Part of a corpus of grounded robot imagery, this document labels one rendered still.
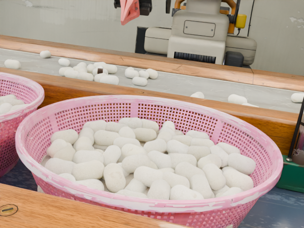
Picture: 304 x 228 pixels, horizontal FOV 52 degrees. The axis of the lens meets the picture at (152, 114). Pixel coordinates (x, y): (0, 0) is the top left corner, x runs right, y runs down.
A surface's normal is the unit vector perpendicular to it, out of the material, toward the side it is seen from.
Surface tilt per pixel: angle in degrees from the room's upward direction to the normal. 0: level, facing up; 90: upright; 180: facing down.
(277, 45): 90
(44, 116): 74
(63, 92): 90
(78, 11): 90
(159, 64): 45
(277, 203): 0
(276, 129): 90
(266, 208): 0
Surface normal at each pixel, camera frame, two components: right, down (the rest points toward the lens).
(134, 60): -0.08, -0.47
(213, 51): -0.20, 0.42
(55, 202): 0.11, -0.94
